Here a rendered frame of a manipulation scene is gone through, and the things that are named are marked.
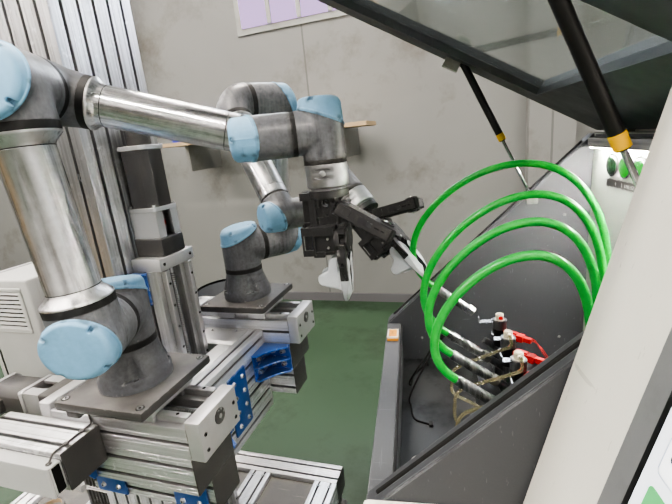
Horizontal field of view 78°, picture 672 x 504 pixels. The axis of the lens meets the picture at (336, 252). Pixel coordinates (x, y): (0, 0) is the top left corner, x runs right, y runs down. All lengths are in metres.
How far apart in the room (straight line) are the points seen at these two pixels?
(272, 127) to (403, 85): 2.97
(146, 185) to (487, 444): 0.92
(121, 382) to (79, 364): 0.17
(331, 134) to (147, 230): 0.62
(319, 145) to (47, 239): 0.45
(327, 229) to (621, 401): 0.47
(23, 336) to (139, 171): 0.57
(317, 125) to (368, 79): 3.00
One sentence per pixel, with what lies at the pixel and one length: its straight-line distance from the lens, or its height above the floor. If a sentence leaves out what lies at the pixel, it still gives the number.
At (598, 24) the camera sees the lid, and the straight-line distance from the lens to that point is 0.70.
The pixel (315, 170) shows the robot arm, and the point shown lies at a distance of 0.71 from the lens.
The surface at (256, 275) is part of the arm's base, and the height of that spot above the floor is 1.11.
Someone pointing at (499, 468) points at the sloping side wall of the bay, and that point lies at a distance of 0.67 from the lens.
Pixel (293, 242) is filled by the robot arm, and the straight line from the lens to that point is 1.36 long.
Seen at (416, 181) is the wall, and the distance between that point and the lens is 3.62.
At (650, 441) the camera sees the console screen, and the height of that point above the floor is 1.23.
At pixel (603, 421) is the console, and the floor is 1.19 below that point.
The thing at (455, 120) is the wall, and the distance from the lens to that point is 3.57.
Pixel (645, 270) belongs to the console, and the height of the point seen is 1.34.
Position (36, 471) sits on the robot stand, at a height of 0.94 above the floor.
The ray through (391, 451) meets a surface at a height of 0.95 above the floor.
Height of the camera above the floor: 1.49
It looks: 15 degrees down
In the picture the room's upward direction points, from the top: 6 degrees counter-clockwise
